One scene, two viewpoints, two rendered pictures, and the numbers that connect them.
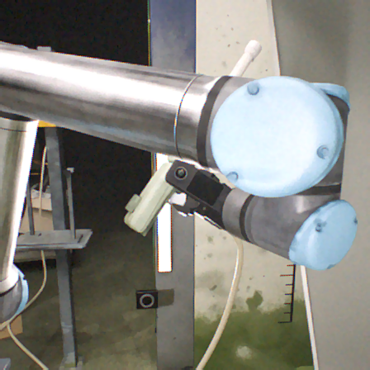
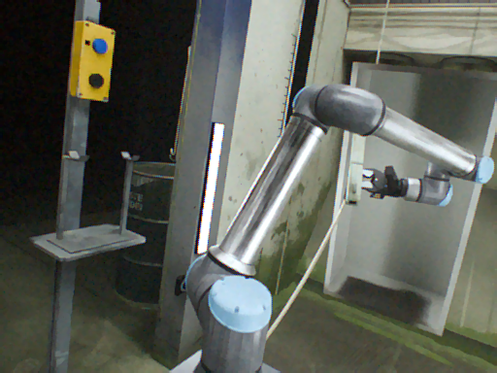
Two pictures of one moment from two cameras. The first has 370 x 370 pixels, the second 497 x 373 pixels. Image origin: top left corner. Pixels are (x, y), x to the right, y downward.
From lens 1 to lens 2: 1.27 m
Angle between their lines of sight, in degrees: 55
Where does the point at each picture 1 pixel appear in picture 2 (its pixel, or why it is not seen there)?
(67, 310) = (65, 333)
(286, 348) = not seen: hidden behind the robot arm
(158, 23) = (227, 29)
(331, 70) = not seen: hidden behind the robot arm
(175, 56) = (232, 60)
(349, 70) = not seen: hidden behind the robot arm
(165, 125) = (467, 163)
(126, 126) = (456, 162)
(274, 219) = (438, 189)
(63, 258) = (71, 265)
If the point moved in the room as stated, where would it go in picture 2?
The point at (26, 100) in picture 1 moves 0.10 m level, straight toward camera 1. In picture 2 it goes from (427, 148) to (463, 153)
